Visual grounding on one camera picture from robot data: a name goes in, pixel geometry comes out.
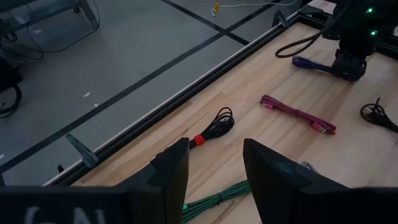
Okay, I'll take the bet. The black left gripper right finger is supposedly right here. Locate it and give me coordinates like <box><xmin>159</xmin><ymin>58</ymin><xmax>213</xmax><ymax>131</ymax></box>
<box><xmin>243</xmin><ymin>138</ymin><xmax>349</xmax><ymax>224</ymax></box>

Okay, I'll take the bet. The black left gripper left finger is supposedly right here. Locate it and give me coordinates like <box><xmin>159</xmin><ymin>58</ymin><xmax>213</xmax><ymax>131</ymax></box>
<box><xmin>125</xmin><ymin>137</ymin><xmax>190</xmax><ymax>224</ymax></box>

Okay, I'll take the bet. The purple braided USB cable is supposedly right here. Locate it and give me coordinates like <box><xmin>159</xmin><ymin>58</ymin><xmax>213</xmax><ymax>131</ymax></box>
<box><xmin>291</xmin><ymin>55</ymin><xmax>336</xmax><ymax>75</ymax></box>

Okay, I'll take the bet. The green braided USB cable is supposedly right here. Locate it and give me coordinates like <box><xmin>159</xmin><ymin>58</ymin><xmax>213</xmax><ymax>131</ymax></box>
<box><xmin>180</xmin><ymin>179</ymin><xmax>251</xmax><ymax>224</ymax></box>

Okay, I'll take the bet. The black cable with red tie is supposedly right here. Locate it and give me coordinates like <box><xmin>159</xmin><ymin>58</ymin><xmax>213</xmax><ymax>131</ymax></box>
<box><xmin>188</xmin><ymin>106</ymin><xmax>235</xmax><ymax>150</ymax></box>

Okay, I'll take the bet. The plain black USB cable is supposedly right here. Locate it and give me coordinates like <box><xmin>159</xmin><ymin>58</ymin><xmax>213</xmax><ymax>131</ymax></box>
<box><xmin>359</xmin><ymin>97</ymin><xmax>398</xmax><ymax>133</ymax></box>

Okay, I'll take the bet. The maroon pink braided USB cable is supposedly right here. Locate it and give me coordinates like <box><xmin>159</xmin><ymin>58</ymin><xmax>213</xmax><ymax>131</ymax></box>
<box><xmin>259</xmin><ymin>94</ymin><xmax>337</xmax><ymax>136</ymax></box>

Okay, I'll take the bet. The black floor object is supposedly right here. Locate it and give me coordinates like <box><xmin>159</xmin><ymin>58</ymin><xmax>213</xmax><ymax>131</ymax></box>
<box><xmin>0</xmin><ymin>57</ymin><xmax>23</xmax><ymax>93</ymax></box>

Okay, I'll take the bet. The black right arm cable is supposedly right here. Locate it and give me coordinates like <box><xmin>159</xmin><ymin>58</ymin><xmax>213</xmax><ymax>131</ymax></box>
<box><xmin>274</xmin><ymin>0</ymin><xmax>354</xmax><ymax>59</ymax></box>

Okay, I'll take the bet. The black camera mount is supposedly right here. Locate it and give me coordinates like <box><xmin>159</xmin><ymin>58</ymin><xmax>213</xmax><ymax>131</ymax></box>
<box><xmin>42</xmin><ymin>4</ymin><xmax>398</xmax><ymax>188</ymax></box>

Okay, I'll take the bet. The grey frame clamp lever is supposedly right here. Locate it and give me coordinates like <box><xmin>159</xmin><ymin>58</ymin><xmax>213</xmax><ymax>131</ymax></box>
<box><xmin>271</xmin><ymin>9</ymin><xmax>289</xmax><ymax>29</ymax></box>
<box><xmin>65</xmin><ymin>133</ymin><xmax>100</xmax><ymax>169</ymax></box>

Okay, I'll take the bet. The coiled black floor cable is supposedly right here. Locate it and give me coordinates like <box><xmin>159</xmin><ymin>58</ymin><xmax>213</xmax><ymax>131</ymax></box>
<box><xmin>0</xmin><ymin>83</ymin><xmax>23</xmax><ymax>119</ymax></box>

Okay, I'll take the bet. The grey metal desk frame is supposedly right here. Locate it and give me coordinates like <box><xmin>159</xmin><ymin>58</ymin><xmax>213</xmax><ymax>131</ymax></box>
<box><xmin>0</xmin><ymin>0</ymin><xmax>100</xmax><ymax>34</ymax></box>

